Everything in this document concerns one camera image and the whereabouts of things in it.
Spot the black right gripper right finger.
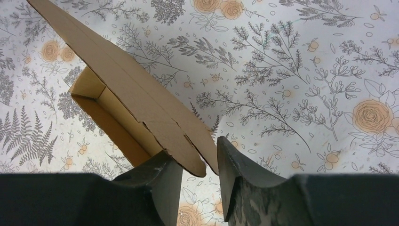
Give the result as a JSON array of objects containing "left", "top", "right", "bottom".
[{"left": 217, "top": 136, "right": 286, "bottom": 222}]

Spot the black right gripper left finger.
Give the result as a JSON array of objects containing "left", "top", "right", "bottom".
[{"left": 113, "top": 151, "right": 183, "bottom": 226}]

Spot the brown cardboard box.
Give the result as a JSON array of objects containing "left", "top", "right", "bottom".
[{"left": 29, "top": 0, "right": 219, "bottom": 177}]

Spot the floral patterned table mat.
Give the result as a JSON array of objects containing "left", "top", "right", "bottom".
[{"left": 0, "top": 0, "right": 399, "bottom": 226}]

